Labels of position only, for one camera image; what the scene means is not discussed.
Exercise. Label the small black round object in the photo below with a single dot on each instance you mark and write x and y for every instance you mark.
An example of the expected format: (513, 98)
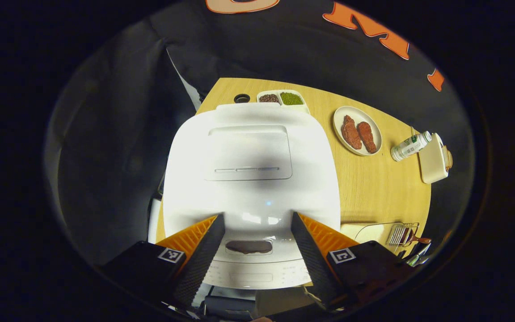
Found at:
(242, 98)

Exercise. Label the red meat piece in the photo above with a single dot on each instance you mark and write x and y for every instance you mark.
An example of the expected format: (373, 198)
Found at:
(367, 137)
(350, 133)

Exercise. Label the white rice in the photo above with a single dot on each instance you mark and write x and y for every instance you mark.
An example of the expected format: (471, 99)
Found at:
(351, 232)

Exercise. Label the white green-label bottle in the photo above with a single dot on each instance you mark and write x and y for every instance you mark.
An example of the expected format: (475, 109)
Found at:
(409, 146)

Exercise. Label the clear plastic rice container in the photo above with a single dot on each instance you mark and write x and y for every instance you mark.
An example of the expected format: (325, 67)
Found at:
(373, 230)

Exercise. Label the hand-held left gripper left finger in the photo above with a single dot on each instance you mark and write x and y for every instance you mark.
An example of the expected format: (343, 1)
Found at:
(204, 264)

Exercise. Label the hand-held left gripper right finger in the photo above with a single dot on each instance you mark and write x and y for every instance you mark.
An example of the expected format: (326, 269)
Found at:
(313, 264)

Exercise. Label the white divided bean dish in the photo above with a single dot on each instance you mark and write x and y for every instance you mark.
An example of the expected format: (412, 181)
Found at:
(291, 99)

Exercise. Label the round white plate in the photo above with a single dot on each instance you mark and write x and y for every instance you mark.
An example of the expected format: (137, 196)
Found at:
(365, 116)

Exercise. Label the white toaster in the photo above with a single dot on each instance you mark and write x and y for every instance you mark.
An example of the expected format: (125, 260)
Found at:
(432, 161)

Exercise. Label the white rice cooker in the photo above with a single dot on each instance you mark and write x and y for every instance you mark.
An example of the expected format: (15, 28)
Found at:
(248, 152)

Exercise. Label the toasted bread slice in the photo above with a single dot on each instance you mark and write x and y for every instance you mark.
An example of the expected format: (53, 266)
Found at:
(448, 158)

